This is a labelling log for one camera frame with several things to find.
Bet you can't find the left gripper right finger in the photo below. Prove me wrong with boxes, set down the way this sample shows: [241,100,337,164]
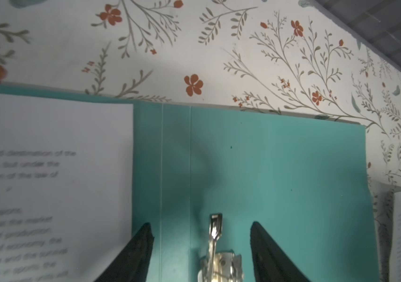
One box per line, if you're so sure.
[251,222,309,282]

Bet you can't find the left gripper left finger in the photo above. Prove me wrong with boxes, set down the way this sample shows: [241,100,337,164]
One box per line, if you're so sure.
[95,223,155,282]

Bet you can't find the teal paper folder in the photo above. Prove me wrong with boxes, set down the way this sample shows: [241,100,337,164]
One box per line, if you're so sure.
[0,86,379,282]

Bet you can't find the metal folder clip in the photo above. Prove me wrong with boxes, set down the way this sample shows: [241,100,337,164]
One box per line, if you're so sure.
[197,213,244,282]

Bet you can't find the floral table mat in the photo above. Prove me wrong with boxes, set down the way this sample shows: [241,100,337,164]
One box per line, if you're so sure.
[0,1,401,282]

